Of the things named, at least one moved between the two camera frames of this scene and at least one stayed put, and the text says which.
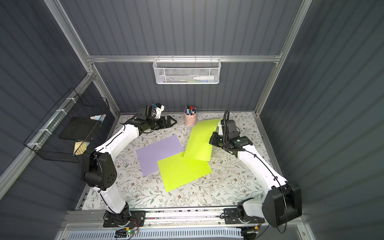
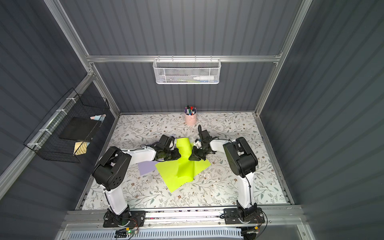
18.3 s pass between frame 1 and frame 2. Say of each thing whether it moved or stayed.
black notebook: stayed
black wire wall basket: stayed
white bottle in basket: stayed
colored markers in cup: stayed
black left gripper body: moved
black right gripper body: moved
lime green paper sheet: stayed
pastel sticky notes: stayed
